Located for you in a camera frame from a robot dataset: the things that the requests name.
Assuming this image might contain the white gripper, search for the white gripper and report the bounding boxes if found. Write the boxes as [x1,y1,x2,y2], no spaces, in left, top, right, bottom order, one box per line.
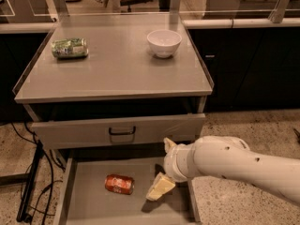
[146,138,201,201]

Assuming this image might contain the red coke can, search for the red coke can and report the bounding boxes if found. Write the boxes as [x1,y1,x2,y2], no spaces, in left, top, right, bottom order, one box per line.
[105,174,134,195]

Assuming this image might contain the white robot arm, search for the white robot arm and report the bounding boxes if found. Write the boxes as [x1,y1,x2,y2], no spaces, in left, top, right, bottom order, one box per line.
[146,136,300,204]

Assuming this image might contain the grey top drawer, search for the grey top drawer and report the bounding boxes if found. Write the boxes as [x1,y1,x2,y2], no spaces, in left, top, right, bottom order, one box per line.
[32,113,205,149]

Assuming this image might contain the open grey middle drawer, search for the open grey middle drawer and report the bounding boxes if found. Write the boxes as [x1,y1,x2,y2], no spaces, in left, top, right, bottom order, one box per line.
[53,152,200,225]

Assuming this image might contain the grey cabinet with counter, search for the grey cabinet with counter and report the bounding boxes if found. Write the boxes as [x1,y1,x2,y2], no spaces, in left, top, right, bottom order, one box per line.
[12,12,215,161]

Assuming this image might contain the green soda can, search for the green soda can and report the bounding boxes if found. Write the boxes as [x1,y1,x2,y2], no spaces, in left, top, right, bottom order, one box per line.
[51,37,88,59]

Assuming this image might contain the white ceramic bowl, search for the white ceramic bowl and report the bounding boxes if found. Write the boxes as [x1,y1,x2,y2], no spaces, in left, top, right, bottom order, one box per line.
[147,29,182,58]

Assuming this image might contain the black metal floor bar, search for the black metal floor bar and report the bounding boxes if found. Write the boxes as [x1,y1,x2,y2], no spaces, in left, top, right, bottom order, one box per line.
[0,142,43,222]

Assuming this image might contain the clear glass barrier panel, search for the clear glass barrier panel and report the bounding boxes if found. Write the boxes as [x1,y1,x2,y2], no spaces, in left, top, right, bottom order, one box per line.
[0,0,300,18]

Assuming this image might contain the black drawer handle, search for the black drawer handle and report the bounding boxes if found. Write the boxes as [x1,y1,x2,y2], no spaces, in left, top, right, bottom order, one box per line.
[109,127,136,136]

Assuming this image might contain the black floor cables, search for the black floor cables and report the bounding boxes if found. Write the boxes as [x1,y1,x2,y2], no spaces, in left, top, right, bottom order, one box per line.
[10,122,67,225]

